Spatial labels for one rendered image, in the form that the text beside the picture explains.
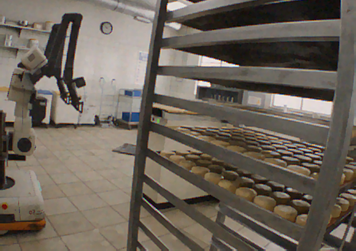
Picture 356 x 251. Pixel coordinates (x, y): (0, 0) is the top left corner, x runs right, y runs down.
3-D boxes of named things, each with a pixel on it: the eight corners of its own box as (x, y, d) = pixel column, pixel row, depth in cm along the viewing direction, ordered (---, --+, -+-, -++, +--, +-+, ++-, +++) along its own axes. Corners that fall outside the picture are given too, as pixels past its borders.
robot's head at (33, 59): (19, 59, 145) (36, 44, 150) (18, 60, 161) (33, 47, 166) (32, 75, 152) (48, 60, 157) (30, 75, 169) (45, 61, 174)
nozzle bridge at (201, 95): (213, 116, 318) (217, 88, 314) (261, 127, 260) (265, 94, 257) (192, 114, 298) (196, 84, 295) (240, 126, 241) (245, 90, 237)
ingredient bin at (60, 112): (55, 129, 489) (58, 91, 482) (48, 123, 536) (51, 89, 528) (79, 129, 526) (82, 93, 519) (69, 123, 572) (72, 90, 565)
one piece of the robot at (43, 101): (25, 122, 151) (28, 89, 149) (23, 115, 173) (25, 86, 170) (48, 123, 161) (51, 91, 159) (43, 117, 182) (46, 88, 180)
